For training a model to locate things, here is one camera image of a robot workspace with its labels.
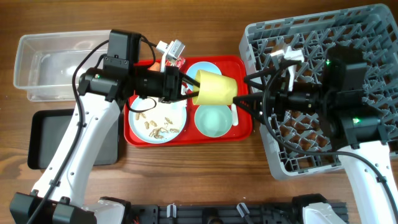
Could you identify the peanut shell pile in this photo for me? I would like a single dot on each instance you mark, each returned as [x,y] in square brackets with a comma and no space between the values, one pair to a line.
[157,133]

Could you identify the light blue bowl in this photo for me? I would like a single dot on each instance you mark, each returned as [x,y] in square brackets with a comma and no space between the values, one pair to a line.
[206,66]

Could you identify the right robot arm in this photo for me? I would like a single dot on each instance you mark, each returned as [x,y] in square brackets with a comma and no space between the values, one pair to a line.
[356,131]

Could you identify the mint green bowl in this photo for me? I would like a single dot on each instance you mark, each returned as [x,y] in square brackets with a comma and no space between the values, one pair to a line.
[213,121]

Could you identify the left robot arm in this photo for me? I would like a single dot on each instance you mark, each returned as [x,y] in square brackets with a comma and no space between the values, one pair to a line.
[101,93]

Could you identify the red plastic tray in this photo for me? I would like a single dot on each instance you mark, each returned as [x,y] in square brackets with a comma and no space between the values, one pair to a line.
[230,66]

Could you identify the yellow plastic cup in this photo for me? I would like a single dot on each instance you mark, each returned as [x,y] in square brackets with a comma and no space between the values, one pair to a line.
[214,89]

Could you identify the grey dishwasher rack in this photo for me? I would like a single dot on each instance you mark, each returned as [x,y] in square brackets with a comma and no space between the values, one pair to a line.
[371,29]

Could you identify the orange carrot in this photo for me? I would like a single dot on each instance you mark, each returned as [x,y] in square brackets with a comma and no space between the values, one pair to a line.
[155,67]

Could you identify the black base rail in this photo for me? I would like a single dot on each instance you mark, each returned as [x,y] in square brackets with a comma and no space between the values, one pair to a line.
[312,208]

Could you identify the white plastic spoon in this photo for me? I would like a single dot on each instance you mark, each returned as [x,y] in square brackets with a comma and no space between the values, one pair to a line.
[234,112]

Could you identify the black plastic bin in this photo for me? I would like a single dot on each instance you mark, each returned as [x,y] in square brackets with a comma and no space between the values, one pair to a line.
[47,131]

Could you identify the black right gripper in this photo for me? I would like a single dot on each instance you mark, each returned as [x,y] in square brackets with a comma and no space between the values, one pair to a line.
[274,101]

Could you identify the clear plastic bin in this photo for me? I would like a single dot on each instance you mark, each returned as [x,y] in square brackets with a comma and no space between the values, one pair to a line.
[45,63]

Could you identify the crumpled white tissue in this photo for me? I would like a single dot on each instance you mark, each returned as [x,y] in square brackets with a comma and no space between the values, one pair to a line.
[184,91]

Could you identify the light blue plate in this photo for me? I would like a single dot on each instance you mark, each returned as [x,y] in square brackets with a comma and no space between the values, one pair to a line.
[156,111]

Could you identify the red snack wrapper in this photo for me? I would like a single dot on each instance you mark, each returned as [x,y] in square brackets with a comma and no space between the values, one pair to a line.
[176,63]

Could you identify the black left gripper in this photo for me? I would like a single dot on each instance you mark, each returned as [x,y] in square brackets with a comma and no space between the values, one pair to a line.
[173,81]

